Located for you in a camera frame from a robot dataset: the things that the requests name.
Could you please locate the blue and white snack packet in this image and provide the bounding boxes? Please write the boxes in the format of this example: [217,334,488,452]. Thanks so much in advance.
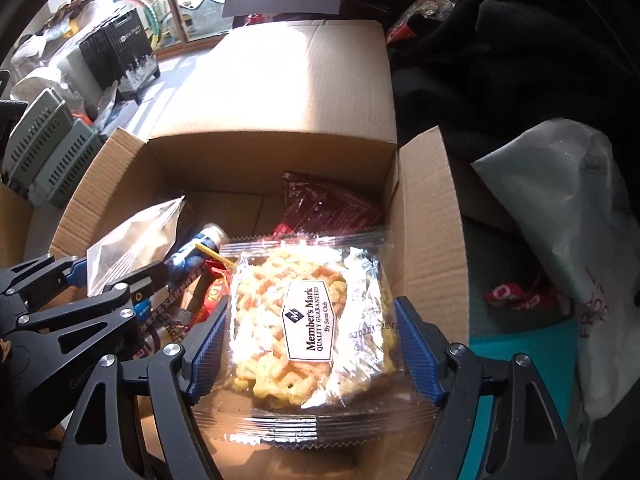
[135,300,193,361]

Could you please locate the flat brown cardboard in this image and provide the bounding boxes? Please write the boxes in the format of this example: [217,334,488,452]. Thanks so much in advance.
[450,160,523,233]

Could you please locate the teal printed bubble mat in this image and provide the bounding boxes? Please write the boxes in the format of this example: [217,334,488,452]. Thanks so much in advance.
[457,317,581,480]

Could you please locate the clear-wrapped waffle packet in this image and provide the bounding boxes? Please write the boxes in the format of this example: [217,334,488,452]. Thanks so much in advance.
[192,227,441,448]

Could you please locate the pile of black clothes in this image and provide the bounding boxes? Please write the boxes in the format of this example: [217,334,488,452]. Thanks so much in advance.
[345,0,640,166]

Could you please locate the cardboard box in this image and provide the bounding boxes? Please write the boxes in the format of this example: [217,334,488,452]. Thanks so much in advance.
[47,20,471,480]

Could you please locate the coloured hula hoops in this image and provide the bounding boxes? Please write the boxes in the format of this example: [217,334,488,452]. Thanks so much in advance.
[112,0,174,47]

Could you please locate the yellow-wrapped lollipop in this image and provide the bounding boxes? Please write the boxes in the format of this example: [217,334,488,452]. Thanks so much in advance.
[195,242,228,268]

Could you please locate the clear plastic bag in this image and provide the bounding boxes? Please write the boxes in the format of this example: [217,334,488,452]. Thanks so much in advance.
[86,197,187,298]

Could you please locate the crumpled red wrapper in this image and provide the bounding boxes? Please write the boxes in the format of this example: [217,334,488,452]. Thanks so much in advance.
[482,280,566,313]

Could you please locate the brown crumpled cloth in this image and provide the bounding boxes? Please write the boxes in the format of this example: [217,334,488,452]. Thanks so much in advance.
[52,0,102,17]

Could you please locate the dark red snack packet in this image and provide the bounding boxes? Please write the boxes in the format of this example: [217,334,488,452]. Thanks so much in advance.
[272,171,383,238]

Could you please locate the small red candy packet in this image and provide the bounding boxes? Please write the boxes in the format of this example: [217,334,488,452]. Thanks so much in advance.
[192,262,231,326]

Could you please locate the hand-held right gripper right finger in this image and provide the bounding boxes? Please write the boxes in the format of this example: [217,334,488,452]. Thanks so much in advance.
[393,295,581,480]

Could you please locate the red and clear plastic packet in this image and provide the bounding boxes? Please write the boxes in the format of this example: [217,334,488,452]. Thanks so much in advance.
[387,0,458,43]

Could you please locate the small grey table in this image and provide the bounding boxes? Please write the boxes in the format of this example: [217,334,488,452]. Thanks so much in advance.
[222,0,343,17]

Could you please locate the brown cardboard carton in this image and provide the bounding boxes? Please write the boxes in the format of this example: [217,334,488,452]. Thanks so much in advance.
[0,182,33,256]

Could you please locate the white plastic sheet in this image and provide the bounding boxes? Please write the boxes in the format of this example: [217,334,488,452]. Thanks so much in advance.
[10,35,87,107]

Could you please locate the white plastic shopping bag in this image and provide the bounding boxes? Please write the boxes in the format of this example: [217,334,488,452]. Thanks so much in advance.
[470,117,640,421]

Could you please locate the blue drink bottle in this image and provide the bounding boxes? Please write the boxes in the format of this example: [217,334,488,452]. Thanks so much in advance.
[165,223,231,291]

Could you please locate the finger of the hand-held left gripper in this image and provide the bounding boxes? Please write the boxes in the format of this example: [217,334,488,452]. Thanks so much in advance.
[0,255,94,307]
[17,261,170,358]

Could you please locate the clear wavy-edged tub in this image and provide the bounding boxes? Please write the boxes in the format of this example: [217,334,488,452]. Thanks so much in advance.
[177,0,227,37]

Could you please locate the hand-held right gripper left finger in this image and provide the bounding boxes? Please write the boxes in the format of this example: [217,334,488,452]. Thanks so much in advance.
[52,294,232,480]

